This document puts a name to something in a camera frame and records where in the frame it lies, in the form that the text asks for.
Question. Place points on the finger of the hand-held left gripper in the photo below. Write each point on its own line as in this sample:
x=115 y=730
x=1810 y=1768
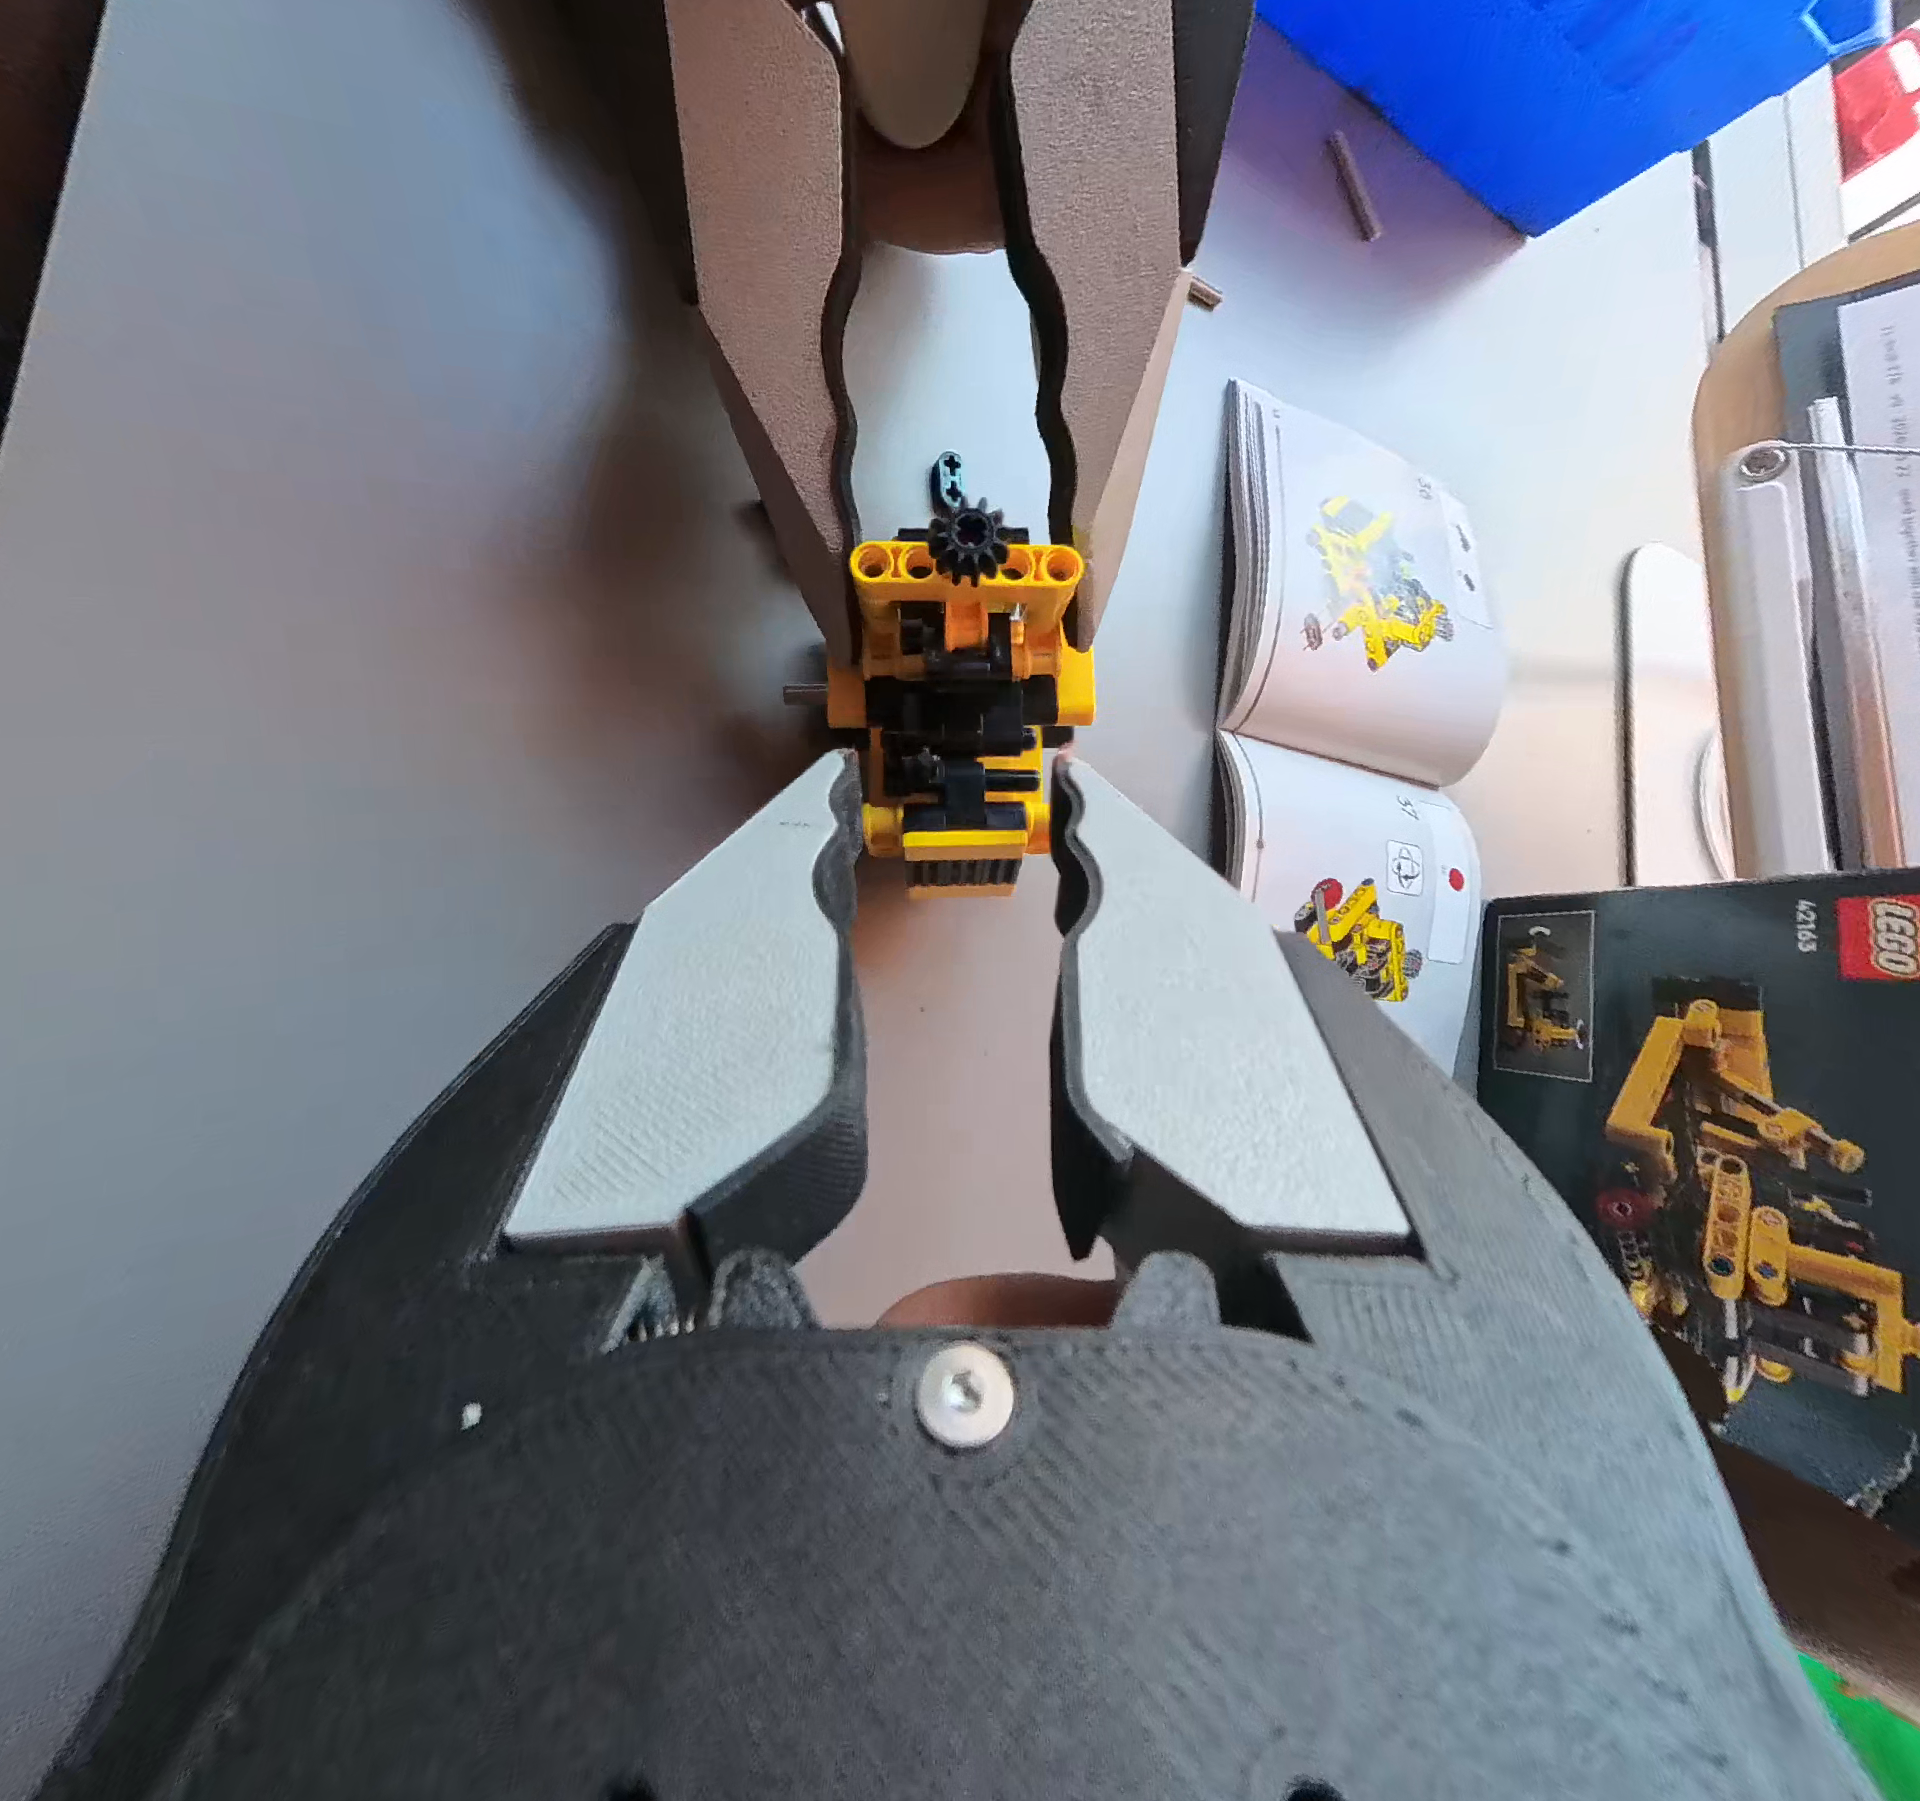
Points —
x=1102 y=182
x=764 y=211

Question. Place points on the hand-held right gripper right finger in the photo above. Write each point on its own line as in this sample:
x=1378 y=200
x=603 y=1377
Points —
x=1216 y=1067

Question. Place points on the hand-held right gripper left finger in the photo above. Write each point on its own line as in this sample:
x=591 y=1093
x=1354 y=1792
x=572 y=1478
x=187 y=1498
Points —
x=704 y=1053

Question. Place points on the yellow black lego model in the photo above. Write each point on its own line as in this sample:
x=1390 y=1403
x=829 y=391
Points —
x=961 y=661

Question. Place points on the small black lego connector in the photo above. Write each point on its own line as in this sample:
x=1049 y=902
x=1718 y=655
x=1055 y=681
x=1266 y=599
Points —
x=950 y=478

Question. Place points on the open lego instruction booklet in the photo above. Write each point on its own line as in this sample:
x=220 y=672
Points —
x=1395 y=722

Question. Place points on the dark lego box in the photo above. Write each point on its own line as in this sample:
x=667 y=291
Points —
x=1696 y=931

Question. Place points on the person's left hand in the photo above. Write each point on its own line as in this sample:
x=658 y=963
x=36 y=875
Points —
x=928 y=200

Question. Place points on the person's right hand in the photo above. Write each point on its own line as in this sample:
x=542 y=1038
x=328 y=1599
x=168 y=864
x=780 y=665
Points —
x=990 y=1303

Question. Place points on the blue plastic bin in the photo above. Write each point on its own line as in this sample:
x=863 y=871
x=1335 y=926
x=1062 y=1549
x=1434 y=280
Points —
x=1500 y=32

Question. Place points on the red white carton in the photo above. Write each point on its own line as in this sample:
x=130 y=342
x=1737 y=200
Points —
x=1883 y=106

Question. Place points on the silver metal bar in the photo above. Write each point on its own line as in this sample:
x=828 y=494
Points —
x=1770 y=661

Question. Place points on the brown fabric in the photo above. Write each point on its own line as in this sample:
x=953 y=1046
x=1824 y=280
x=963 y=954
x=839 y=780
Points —
x=43 y=62

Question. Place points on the white printed paper sheet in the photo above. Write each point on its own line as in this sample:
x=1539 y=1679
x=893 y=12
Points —
x=1893 y=511

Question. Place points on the green object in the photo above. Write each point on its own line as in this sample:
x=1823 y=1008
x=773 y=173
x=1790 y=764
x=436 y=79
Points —
x=1837 y=1742

